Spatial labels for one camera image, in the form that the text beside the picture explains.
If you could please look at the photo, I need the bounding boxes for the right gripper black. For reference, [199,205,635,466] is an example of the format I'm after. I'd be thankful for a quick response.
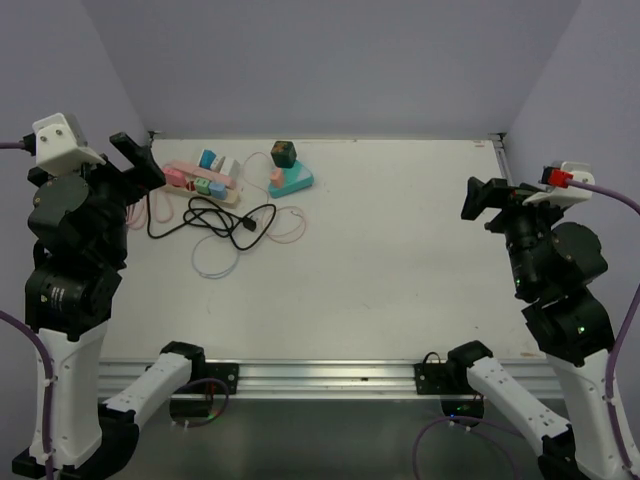
[461,175,566,292]

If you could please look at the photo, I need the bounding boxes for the black power cord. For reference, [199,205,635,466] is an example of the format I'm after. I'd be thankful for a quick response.
[146,192,278,252]

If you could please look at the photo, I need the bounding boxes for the beige power strip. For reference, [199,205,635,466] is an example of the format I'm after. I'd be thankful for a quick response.
[162,175,240,208]

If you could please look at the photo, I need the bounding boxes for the thin pink usb cable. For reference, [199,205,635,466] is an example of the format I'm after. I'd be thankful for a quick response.
[242,151,307,245]

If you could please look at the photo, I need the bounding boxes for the salmon pink usb charger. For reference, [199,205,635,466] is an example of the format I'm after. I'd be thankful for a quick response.
[270,168,286,189]

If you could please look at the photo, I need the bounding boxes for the dark green cube socket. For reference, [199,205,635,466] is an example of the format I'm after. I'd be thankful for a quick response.
[270,140,297,169]

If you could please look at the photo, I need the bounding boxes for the teal triangular power socket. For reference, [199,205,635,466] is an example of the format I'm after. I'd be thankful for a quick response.
[267,160,314,199]

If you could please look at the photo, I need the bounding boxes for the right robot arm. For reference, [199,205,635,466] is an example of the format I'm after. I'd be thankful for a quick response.
[445,167,639,479]

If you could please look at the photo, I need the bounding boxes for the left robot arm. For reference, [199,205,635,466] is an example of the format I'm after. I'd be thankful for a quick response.
[12,127,208,479]

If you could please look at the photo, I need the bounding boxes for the green plug adapter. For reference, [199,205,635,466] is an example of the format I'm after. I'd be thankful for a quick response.
[194,177,211,196]

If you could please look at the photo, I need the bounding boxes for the blue white plug adapter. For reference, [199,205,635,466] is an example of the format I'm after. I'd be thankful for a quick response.
[198,149,217,170]

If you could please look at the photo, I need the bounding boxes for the light blue plug adapter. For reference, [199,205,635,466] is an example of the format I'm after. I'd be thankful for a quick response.
[210,182,228,200]

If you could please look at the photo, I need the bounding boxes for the pink power strip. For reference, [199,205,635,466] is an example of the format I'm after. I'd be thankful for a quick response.
[164,160,236,189]

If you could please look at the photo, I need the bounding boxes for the thick pink coiled cord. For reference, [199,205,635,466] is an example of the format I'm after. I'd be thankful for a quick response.
[125,192,176,231]

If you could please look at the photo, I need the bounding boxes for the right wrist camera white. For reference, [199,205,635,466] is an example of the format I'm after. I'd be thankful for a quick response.
[522,162,595,209]

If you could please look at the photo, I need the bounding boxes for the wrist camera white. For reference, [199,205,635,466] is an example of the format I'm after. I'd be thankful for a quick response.
[522,162,595,209]
[32,113,106,177]

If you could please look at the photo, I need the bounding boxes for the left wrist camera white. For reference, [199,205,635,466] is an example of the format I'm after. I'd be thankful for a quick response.
[32,113,106,177]

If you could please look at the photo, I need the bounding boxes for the light blue thin cable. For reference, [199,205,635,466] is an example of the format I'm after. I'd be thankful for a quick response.
[191,232,241,280]

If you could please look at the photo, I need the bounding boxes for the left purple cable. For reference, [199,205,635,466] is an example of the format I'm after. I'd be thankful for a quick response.
[0,139,56,480]

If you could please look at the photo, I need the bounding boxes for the right black base bracket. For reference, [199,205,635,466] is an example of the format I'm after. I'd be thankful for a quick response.
[413,351,485,426]

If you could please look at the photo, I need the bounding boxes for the black base bracket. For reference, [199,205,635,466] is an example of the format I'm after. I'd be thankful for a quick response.
[169,363,239,429]
[413,351,485,426]

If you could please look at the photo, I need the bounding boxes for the left black base bracket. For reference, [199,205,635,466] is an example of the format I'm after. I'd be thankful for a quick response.
[169,363,239,429]

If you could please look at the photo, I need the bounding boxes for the aluminium frame rail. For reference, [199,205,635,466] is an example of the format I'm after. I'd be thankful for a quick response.
[98,358,562,400]

